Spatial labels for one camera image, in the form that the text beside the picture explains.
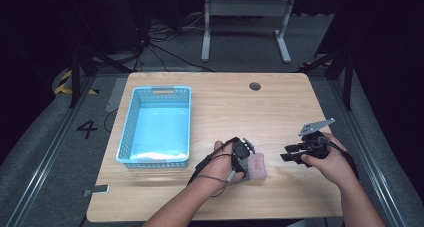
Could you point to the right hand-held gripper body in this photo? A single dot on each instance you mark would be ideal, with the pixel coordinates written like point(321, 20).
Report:
point(315, 142)

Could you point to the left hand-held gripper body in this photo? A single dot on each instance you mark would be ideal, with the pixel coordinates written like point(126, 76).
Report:
point(240, 149)

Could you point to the person's left hand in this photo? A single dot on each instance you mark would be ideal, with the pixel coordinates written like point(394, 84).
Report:
point(218, 168)

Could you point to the person's right hand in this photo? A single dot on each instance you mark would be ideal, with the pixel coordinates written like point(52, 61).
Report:
point(333, 168)

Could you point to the black metal stand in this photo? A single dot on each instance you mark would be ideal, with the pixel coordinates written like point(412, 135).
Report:
point(76, 77)
point(348, 83)

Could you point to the light blue plastic basket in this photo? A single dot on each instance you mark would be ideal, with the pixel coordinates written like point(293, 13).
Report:
point(160, 127)

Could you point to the yellow black hazard tape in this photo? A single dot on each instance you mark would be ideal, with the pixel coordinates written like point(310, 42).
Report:
point(63, 83)

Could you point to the white metal desk frame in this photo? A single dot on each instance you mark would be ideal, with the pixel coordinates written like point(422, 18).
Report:
point(246, 7)

